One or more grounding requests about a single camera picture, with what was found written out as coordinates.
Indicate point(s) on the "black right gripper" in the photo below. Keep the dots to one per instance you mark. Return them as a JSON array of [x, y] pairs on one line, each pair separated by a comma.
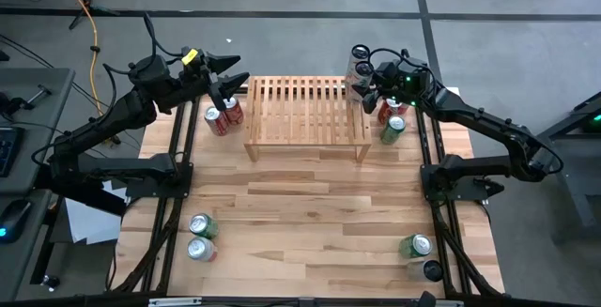
[[406, 86]]

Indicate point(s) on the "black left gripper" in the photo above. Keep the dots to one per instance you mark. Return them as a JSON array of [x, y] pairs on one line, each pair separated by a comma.
[[199, 74]]

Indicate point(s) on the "red Coca-Cola Star Wars can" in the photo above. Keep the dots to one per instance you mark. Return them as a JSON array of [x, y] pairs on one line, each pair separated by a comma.
[[235, 114], [387, 114]]

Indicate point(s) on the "white can with black lid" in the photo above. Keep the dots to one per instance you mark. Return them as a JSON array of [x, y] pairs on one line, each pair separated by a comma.
[[360, 52], [432, 271]]

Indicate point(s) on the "green Sprite can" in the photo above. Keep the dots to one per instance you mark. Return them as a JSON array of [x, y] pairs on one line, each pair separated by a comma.
[[416, 245], [203, 225], [393, 128]]

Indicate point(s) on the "white and pink soda can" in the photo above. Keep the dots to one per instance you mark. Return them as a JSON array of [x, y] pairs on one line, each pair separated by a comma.
[[202, 249]]

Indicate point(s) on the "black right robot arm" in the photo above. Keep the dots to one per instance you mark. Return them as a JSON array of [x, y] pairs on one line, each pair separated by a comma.
[[483, 119]]

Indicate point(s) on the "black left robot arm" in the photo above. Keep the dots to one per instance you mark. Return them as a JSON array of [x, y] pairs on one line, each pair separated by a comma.
[[94, 128]]

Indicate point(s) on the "wooden slatted shelf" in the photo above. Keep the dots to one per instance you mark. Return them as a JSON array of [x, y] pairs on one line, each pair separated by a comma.
[[272, 143]]

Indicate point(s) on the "yellow tape tag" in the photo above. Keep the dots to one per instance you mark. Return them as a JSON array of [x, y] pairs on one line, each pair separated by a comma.
[[190, 56]]

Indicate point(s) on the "white paper sheet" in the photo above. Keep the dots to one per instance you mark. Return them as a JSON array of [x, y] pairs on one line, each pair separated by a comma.
[[115, 189], [89, 222]]

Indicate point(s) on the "black support beam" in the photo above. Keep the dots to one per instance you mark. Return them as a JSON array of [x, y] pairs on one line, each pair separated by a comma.
[[94, 200]]

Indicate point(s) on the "grey desk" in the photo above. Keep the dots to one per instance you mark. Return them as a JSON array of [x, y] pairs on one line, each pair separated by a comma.
[[42, 110], [28, 260]]

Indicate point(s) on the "black desk clamp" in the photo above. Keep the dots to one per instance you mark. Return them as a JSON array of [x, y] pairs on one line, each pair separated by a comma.
[[14, 102]]

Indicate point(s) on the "black keyboard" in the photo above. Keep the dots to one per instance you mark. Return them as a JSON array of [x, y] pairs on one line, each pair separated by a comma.
[[7, 152]]

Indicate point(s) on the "black computer mouse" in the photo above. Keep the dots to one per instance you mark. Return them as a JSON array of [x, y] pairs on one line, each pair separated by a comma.
[[16, 218]]

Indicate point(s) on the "small black knob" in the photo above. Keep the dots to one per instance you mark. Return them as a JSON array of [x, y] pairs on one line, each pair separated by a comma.
[[50, 281]]

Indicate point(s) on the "dark neighbouring workstation frame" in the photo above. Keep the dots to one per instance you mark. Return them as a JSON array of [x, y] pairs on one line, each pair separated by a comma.
[[563, 189]]

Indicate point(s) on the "silver metal bracket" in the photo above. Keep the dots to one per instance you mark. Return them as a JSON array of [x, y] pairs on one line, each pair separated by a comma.
[[451, 303], [174, 302]]

